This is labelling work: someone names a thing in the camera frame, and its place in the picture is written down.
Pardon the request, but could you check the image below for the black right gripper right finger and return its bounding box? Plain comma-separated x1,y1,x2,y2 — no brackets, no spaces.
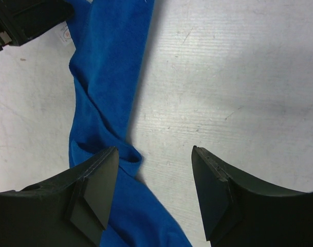
191,146,313,246

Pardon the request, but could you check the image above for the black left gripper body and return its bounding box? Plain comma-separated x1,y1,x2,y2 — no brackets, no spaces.
0,1,75,51

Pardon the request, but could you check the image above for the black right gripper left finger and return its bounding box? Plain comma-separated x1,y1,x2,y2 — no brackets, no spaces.
0,147,119,246

